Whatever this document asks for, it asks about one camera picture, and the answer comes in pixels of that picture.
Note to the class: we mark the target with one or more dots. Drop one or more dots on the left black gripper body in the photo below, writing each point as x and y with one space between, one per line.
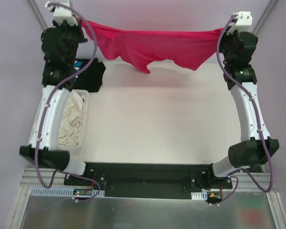
76 29

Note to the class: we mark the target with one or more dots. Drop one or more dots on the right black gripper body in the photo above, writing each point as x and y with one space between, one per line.
230 36

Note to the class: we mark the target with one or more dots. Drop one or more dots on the pink t shirt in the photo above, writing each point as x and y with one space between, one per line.
187 49

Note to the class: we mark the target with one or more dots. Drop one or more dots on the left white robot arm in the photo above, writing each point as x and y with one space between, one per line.
42 149

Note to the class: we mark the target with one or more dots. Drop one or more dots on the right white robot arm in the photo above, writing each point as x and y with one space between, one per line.
256 146

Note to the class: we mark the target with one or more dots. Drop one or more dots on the black folded t shirt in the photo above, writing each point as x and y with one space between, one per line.
91 79

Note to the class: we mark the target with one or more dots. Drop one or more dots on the white plastic laundry basket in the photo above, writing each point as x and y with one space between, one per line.
84 119

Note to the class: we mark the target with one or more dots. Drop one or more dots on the cream t shirt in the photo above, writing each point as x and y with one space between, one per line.
72 121

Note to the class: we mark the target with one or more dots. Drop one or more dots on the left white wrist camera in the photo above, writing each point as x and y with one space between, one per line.
61 15

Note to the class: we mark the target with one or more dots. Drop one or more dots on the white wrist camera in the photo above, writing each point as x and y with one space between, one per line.
61 15
241 21

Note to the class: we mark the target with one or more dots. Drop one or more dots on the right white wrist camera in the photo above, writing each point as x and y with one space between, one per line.
241 21

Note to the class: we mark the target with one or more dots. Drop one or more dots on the left aluminium frame post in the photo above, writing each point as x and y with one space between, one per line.
37 14

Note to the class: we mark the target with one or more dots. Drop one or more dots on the aluminium frame post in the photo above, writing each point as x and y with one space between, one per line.
271 6
37 14

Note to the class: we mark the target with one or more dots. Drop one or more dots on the right aluminium frame post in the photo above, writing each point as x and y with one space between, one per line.
271 6

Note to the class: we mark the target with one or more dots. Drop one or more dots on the left white cable duct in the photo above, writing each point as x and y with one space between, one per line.
66 192

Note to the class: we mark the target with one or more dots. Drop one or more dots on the white cable duct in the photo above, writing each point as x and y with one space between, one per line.
66 192
199 196

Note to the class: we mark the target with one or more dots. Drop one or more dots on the right white cable duct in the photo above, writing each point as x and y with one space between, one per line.
199 196

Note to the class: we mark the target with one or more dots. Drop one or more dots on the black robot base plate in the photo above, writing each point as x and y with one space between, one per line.
166 181

